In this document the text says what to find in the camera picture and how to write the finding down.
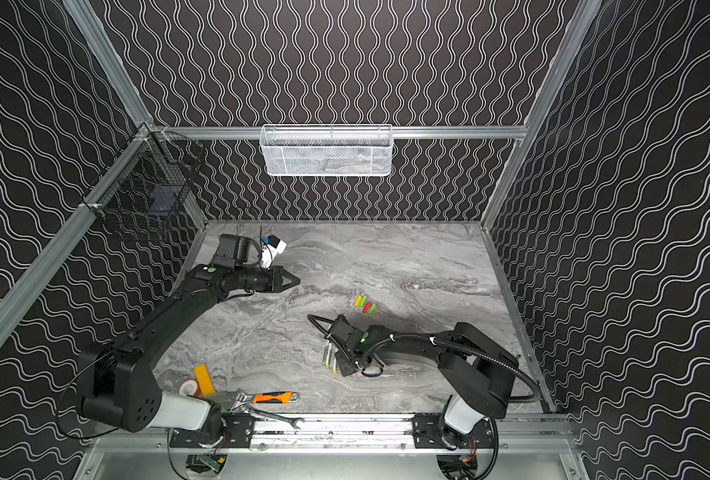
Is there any yellow tape measure block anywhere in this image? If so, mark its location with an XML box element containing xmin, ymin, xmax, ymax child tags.
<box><xmin>194</xmin><ymin>364</ymin><xmax>216</xmax><ymax>397</ymax></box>

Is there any white wire mesh basket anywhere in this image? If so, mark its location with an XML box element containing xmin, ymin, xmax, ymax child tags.
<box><xmin>259</xmin><ymin>124</ymin><xmax>395</xmax><ymax>177</ymax></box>

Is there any green tipped white pen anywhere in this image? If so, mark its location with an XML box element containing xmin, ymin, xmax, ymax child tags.
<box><xmin>322</xmin><ymin>342</ymin><xmax>332</xmax><ymax>369</ymax></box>

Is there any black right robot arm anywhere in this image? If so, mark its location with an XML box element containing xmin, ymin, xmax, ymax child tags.
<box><xmin>308</xmin><ymin>315</ymin><xmax>542</xmax><ymax>451</ymax></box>

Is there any orange handled adjustable wrench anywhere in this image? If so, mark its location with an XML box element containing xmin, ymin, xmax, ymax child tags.
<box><xmin>227</xmin><ymin>391</ymin><xmax>300</xmax><ymax>410</ymax></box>

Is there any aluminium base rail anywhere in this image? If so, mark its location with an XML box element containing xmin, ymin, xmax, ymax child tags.
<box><xmin>90</xmin><ymin>414</ymin><xmax>574</xmax><ymax>454</ymax></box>

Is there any white tape roll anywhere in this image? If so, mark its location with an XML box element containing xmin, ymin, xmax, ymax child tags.
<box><xmin>178</xmin><ymin>379</ymin><xmax>201</xmax><ymax>397</ymax></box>

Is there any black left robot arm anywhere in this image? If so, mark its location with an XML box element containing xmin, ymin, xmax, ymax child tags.
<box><xmin>75</xmin><ymin>234</ymin><xmax>301</xmax><ymax>443</ymax></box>

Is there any steel combination spanner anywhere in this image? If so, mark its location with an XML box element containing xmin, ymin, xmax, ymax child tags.
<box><xmin>232</xmin><ymin>403</ymin><xmax>304</xmax><ymax>430</ymax></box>

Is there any black wire mesh basket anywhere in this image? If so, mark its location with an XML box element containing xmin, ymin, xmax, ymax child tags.
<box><xmin>88</xmin><ymin>124</ymin><xmax>205</xmax><ymax>243</ymax></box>

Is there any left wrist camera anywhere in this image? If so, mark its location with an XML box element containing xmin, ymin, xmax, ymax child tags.
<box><xmin>260</xmin><ymin>235</ymin><xmax>287</xmax><ymax>269</ymax></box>

